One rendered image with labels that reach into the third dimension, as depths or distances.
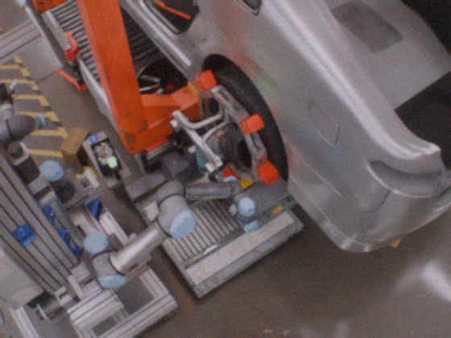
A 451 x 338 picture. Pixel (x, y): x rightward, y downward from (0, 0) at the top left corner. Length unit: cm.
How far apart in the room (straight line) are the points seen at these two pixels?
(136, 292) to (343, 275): 132
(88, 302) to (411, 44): 241
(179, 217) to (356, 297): 158
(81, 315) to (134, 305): 59
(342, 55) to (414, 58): 133
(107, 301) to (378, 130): 149
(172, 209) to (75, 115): 227
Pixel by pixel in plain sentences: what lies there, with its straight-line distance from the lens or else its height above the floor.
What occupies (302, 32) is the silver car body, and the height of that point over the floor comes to 173.
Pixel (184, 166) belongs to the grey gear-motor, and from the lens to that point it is 305.
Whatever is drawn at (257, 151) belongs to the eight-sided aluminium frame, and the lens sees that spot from 238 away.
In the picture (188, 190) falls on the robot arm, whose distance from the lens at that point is 208.
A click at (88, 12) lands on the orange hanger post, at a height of 167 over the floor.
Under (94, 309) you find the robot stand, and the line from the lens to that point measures 239.
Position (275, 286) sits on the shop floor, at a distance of 311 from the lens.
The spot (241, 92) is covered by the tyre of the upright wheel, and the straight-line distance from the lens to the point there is 238.
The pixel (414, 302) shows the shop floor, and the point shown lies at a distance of 325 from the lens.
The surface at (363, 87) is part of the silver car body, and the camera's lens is 174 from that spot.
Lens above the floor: 293
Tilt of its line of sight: 57 degrees down
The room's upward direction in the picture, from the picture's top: 4 degrees counter-clockwise
